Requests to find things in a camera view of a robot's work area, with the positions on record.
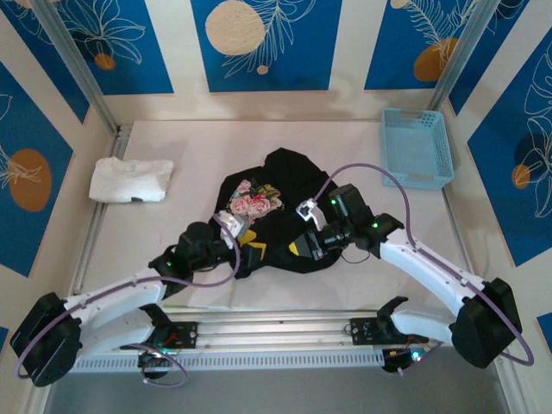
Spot black t-shirt with rose print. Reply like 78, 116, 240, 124
210, 147, 346, 279

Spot folded white t-shirt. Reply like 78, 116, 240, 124
89, 157, 174, 204

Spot light blue plastic basket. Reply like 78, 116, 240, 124
379, 107, 457, 191

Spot black controller board with LED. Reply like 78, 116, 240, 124
137, 348, 176, 379
381, 347, 435, 374

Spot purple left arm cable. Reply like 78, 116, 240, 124
16, 213, 242, 387

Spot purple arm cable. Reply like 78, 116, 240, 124
16, 213, 242, 387
312, 162, 535, 372

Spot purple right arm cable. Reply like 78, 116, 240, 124
312, 162, 535, 372

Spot thin black cable loop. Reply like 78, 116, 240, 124
340, 252, 373, 266

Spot aluminium front frame rails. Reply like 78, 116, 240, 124
159, 306, 454, 351

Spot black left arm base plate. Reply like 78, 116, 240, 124
166, 321, 199, 348

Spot aluminium side rail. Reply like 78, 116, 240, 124
71, 124, 130, 303
442, 189, 491, 281

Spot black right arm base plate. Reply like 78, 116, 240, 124
349, 317, 389, 346

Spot white slotted cable duct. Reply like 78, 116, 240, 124
72, 348, 385, 374

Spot aluminium frame post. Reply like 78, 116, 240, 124
429, 0, 495, 111
32, 0, 122, 135

